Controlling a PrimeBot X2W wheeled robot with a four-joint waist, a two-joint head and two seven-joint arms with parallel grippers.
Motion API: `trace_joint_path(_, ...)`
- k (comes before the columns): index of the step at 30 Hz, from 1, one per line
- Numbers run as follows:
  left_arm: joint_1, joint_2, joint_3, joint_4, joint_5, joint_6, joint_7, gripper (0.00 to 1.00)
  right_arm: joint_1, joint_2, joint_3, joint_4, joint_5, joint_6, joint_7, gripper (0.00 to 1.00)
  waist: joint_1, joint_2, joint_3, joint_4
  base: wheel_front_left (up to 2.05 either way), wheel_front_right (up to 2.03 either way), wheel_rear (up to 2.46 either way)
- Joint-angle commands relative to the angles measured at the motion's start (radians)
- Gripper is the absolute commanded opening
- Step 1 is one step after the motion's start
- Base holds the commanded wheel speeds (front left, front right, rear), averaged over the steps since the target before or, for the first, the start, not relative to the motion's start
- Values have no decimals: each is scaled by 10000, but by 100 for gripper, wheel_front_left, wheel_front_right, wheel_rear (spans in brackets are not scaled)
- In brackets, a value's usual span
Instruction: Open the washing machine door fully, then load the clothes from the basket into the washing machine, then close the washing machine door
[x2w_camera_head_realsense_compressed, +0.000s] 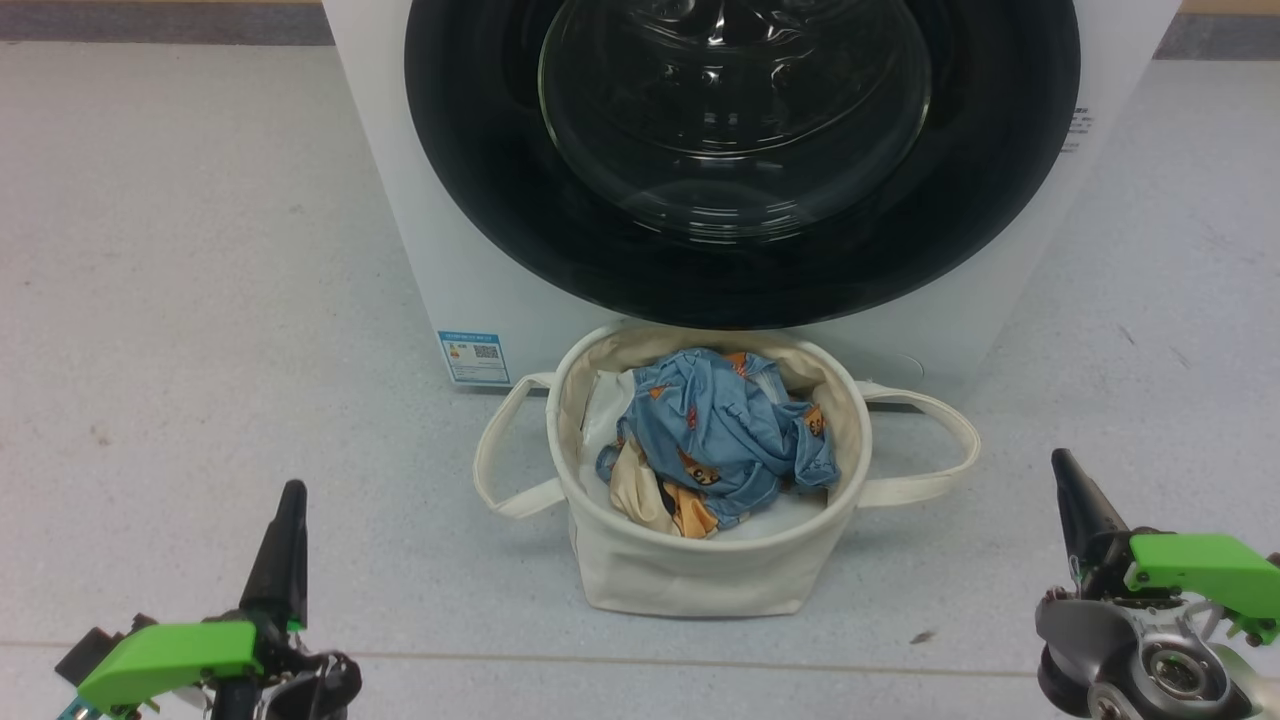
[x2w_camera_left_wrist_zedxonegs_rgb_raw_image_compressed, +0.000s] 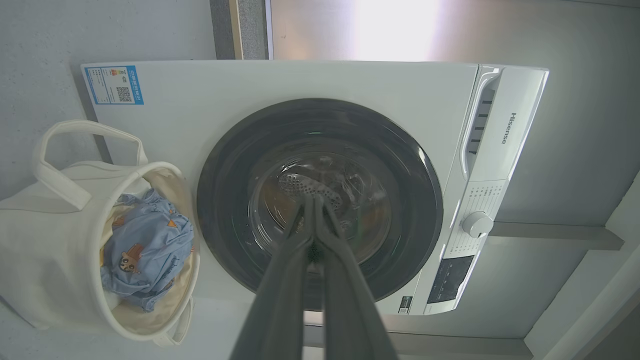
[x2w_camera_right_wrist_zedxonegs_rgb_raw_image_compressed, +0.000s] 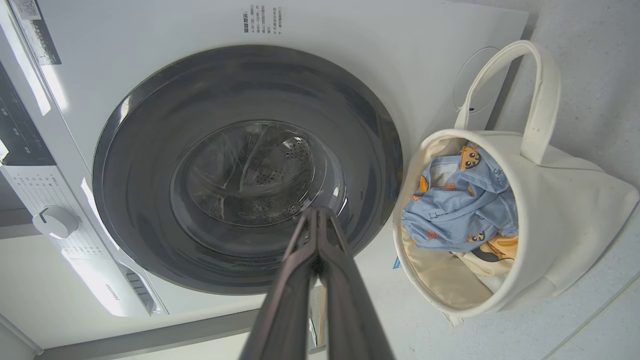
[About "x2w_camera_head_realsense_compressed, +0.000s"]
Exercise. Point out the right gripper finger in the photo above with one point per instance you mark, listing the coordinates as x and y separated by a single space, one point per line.
1090 530

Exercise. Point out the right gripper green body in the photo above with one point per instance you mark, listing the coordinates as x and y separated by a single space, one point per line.
1210 570

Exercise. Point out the cream beige garment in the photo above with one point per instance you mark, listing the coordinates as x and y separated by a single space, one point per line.
635 485

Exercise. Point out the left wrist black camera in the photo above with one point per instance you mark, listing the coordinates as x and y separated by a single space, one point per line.
100 645

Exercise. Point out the white front-load washing machine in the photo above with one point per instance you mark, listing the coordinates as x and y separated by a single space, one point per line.
420 200

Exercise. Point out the white basket liner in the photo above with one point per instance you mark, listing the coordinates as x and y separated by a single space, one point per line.
605 420

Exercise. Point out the blue bear print garment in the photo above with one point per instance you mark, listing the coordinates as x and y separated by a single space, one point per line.
730 430

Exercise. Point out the wooden baseboard strip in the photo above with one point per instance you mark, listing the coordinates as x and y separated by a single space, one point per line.
1230 6

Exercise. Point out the blue energy label sticker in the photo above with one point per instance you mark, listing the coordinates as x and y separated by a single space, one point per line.
474 357

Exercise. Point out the cream canvas laundry basket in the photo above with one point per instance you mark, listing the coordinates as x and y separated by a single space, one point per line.
690 575

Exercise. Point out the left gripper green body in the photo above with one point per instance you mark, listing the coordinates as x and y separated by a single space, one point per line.
170 650

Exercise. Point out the black round glass washer door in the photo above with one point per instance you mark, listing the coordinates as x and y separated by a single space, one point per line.
480 170

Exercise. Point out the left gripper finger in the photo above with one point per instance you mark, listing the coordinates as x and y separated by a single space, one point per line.
280 570

